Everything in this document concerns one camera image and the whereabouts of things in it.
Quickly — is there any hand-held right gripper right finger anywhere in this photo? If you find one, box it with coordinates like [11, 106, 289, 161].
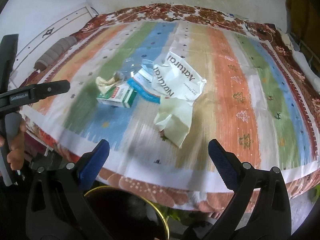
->
[180, 139, 292, 240]

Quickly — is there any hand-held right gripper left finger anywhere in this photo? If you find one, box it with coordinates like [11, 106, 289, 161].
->
[25, 139, 116, 240]

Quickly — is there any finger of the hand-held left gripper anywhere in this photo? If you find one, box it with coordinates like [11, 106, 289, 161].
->
[31, 79, 71, 102]

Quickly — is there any cream paper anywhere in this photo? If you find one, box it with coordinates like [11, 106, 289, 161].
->
[96, 71, 125, 93]

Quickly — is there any dark bin with gold rim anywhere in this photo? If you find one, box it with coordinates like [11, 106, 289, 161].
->
[84, 186, 170, 240]

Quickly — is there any cream plastic bag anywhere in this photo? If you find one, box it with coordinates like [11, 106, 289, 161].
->
[153, 96, 193, 148]

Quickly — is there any green white cardboard box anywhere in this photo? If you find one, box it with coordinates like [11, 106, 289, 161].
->
[96, 84, 138, 109]

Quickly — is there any clear plastic wrapper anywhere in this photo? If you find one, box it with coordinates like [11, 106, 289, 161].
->
[117, 57, 142, 81]

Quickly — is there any white printed plastic bag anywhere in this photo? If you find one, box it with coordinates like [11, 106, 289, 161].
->
[134, 51, 207, 105]

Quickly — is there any person's left hand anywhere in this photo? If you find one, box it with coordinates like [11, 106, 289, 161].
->
[0, 117, 26, 166]

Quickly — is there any grey rolled pillow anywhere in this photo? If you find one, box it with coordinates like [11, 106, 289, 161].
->
[34, 36, 77, 71]

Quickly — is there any white bed headboard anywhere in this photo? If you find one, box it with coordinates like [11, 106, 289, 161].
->
[10, 5, 100, 80]

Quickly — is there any striped colourful blanket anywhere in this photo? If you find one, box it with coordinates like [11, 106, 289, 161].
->
[20, 20, 320, 183]

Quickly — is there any blue white flat packet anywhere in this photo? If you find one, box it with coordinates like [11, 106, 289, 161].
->
[127, 69, 162, 104]

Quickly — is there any white cloth bundle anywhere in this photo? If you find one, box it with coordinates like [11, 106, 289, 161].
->
[291, 50, 320, 81]

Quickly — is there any brown floral blanket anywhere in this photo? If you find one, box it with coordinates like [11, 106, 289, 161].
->
[22, 4, 320, 220]

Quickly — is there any yellow curtain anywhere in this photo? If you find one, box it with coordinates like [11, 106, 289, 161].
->
[286, 0, 320, 55]

